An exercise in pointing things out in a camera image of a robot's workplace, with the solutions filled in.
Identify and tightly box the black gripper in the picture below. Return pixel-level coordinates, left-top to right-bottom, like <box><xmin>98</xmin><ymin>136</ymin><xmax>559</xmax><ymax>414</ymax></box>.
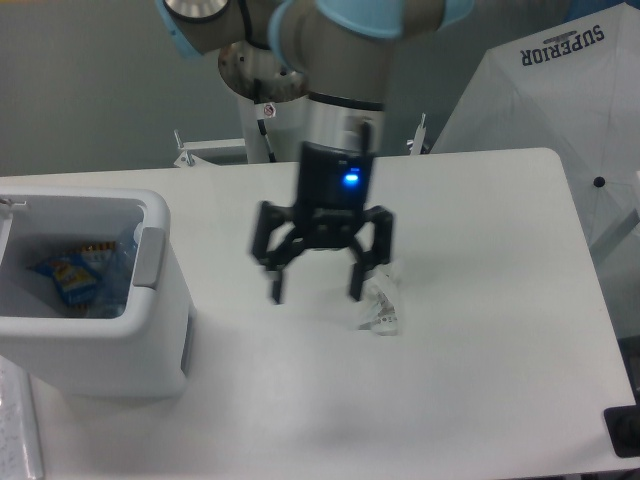
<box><xmin>249</xmin><ymin>141</ymin><xmax>396</xmax><ymax>305</ymax></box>

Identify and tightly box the crushed clear plastic bottle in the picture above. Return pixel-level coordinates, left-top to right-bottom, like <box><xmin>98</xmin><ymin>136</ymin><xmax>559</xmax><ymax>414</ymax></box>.
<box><xmin>85</xmin><ymin>222</ymin><xmax>142</xmax><ymax>319</ymax></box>

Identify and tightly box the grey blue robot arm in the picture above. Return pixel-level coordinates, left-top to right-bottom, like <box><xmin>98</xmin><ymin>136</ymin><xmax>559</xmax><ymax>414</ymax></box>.
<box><xmin>156</xmin><ymin>1</ymin><xmax>473</xmax><ymax>301</ymax></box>

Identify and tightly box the white plastic trash can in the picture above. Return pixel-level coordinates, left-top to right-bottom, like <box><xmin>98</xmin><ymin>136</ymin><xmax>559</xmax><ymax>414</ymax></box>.
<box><xmin>1</xmin><ymin>186</ymin><xmax>195</xmax><ymax>398</ymax></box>

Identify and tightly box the crumpled clear plastic wrapper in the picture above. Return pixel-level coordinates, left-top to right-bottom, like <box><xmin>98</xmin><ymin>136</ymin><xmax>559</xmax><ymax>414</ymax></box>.
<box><xmin>349</xmin><ymin>262</ymin><xmax>403</xmax><ymax>337</ymax></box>

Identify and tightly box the blue orange snack wrapper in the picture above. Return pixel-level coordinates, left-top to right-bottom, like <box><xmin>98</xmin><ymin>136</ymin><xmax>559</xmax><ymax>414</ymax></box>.
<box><xmin>27</xmin><ymin>241</ymin><xmax>117</xmax><ymax>309</ymax></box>

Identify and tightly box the white Superior umbrella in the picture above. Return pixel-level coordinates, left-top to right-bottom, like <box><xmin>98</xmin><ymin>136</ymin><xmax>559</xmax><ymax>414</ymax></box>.
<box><xmin>433</xmin><ymin>3</ymin><xmax>639</xmax><ymax>244</ymax></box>

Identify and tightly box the black device at table edge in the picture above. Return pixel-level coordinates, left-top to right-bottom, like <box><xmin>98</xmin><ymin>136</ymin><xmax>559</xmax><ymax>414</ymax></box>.
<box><xmin>604</xmin><ymin>405</ymin><xmax>639</xmax><ymax>458</ymax></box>

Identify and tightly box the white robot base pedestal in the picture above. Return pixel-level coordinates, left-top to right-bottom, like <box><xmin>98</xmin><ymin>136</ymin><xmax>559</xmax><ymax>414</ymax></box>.
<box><xmin>172</xmin><ymin>42</ymin><xmax>321</xmax><ymax>169</ymax></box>

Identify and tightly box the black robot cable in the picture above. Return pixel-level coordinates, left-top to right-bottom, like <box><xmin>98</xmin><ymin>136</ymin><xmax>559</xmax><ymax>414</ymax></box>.
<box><xmin>252</xmin><ymin>78</ymin><xmax>279</xmax><ymax>164</ymax></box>

